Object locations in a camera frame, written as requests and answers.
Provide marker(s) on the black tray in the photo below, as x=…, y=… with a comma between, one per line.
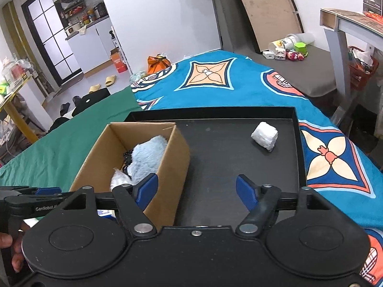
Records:
x=224, y=155

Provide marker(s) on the white cabinet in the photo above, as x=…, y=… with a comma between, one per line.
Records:
x=92, y=47

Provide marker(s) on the red basket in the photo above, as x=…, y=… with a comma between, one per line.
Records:
x=360, y=71

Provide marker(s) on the black and white plush cushion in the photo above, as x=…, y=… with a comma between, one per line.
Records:
x=89, y=100

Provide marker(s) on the orange cardboard carton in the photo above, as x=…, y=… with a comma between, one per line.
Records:
x=118, y=62

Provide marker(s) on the white charger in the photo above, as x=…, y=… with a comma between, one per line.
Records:
x=268, y=55

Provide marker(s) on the grey door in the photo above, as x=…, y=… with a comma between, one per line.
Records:
x=221, y=9

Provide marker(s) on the leaning wooden board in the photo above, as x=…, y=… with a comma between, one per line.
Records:
x=266, y=9

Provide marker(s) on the clear bag of white stuffing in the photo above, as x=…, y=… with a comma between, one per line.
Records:
x=119, y=179

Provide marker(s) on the pink toy figures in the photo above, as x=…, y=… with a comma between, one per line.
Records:
x=294, y=56

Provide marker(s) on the person's left hand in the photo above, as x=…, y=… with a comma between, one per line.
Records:
x=17, y=258

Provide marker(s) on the blue printed blanket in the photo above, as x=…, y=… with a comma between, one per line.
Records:
x=245, y=89

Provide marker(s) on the green plastic bag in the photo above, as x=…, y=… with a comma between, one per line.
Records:
x=138, y=76

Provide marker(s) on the plastic jar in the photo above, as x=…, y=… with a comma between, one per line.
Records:
x=284, y=43

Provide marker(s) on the yellow table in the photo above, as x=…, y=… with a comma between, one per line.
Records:
x=15, y=110

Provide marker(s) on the small white box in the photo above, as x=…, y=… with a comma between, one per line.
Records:
x=280, y=55

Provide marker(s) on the orange bag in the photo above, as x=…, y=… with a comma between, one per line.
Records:
x=158, y=64

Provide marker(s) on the cardboard box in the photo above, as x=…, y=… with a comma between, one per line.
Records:
x=173, y=167

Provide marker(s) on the white narrow rack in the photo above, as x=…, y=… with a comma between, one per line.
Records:
x=119, y=44

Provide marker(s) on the green cloth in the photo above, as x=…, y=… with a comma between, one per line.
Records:
x=59, y=149

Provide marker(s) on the black shoe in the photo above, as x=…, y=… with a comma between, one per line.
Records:
x=65, y=109
x=77, y=100

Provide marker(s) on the light blue fluffy plush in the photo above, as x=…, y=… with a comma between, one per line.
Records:
x=146, y=158

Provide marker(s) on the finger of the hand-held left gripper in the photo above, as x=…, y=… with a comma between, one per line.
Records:
x=49, y=191

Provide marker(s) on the black stitched stuffed toy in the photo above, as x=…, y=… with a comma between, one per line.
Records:
x=127, y=155

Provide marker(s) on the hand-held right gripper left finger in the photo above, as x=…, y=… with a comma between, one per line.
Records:
x=148, y=188

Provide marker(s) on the green hexagonal box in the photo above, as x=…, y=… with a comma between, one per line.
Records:
x=300, y=48

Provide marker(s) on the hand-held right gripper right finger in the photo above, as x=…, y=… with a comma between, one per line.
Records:
x=247, y=191

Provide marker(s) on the grey mat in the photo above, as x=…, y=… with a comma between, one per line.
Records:
x=311, y=71

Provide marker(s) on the white desk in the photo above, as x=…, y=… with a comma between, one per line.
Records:
x=338, y=44

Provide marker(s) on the row of kitchen items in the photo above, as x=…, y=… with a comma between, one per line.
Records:
x=80, y=13

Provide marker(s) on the black framed glass door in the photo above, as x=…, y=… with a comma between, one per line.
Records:
x=51, y=36

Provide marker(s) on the white soft bundle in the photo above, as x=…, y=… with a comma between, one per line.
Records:
x=264, y=136

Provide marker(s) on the yellow slipper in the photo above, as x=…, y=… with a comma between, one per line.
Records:
x=110, y=80
x=95, y=89

